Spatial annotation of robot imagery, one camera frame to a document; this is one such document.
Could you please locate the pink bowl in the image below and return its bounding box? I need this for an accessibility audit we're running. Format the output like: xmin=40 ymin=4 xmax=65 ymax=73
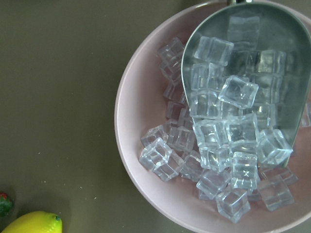
xmin=114 ymin=0 xmax=311 ymax=233

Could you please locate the clear ice cube left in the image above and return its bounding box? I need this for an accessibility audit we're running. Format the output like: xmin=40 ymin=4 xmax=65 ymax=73
xmin=138 ymin=137 xmax=184 ymax=182

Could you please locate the clear ice cube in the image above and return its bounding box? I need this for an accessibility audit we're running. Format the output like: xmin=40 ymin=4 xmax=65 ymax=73
xmin=218 ymin=75 xmax=259 ymax=109
xmin=138 ymin=137 xmax=184 ymax=182
xmin=215 ymin=187 xmax=251 ymax=223

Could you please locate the clear ice cube top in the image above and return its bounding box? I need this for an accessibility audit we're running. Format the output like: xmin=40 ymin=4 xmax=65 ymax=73
xmin=218 ymin=75 xmax=259 ymax=109

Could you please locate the metal ice scoop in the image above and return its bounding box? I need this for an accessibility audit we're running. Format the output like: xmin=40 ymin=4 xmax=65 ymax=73
xmin=181 ymin=0 xmax=311 ymax=145

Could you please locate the clear ice cube bottom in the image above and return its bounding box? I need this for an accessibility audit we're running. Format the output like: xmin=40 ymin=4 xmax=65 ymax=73
xmin=215 ymin=187 xmax=251 ymax=223

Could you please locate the yellow lemon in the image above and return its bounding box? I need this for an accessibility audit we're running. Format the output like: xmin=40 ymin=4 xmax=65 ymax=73
xmin=1 ymin=211 xmax=63 ymax=233

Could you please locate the red strawberry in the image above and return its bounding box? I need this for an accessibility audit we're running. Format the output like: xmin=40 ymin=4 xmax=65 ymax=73
xmin=0 ymin=192 xmax=14 ymax=217

